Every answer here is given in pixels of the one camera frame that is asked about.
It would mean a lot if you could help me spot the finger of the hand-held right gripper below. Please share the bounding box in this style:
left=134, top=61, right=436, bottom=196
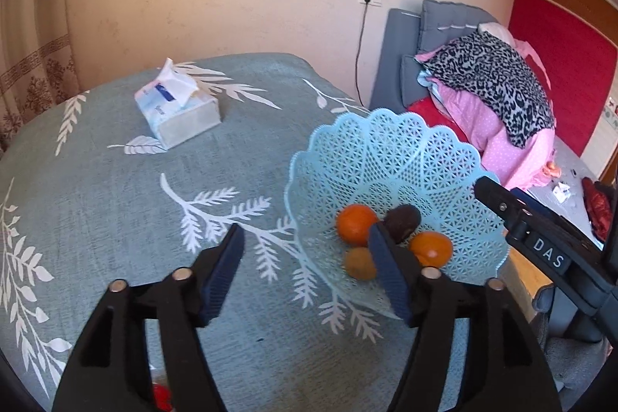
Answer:
left=473, top=176, right=532, bottom=240
left=511, top=187, right=563, bottom=222

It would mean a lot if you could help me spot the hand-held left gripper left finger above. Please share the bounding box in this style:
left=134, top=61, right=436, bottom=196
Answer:
left=51, top=223, right=246, bottom=412

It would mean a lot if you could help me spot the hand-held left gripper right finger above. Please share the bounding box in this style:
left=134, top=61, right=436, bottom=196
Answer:
left=368, top=223, right=563, bottom=412

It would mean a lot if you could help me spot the small greenish-brown kiwi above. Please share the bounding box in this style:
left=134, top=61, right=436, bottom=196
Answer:
left=343, top=247, right=379, bottom=281

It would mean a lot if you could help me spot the small yellowish orange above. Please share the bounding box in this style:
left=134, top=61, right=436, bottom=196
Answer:
left=408, top=231, right=454, bottom=269

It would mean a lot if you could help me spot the dark brown smooth fruit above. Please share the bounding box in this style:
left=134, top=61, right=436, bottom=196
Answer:
left=383, top=204, right=422, bottom=245

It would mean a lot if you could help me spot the medium orange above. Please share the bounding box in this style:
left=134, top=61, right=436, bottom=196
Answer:
left=336, top=204, right=379, bottom=247

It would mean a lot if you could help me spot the light blue lattice basket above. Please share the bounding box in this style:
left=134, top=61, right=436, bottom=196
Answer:
left=283, top=107, right=513, bottom=320

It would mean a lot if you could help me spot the pink dotted blanket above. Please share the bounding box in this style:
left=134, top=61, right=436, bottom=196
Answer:
left=415, top=38, right=556, bottom=192

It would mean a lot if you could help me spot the dark red cloth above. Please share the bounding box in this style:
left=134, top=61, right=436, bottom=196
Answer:
left=581, top=177, right=616, bottom=241

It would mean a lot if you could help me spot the leopard print cloth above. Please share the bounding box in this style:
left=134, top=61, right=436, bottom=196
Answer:
left=423, top=31, right=556, bottom=149

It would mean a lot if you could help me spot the grey-blue leaf print tablecloth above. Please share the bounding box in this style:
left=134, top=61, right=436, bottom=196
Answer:
left=0, top=52, right=513, bottom=412

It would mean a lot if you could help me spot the large red tomato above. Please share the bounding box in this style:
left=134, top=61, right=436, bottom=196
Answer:
left=151, top=385, right=173, bottom=412

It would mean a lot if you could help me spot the red headboard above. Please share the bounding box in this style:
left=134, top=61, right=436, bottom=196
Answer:
left=508, top=0, right=618, bottom=181

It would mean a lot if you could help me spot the white pillow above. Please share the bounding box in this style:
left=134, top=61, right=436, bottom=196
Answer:
left=477, top=22, right=516, bottom=47

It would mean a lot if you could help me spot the white and blue tissue pack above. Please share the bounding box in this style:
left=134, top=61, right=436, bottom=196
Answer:
left=134, top=58, right=223, bottom=151

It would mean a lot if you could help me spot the beige patterned curtain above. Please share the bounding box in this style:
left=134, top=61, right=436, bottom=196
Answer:
left=0, top=0, right=106, bottom=154

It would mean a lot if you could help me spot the black power cable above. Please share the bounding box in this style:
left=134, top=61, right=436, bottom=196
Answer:
left=354, top=0, right=372, bottom=109

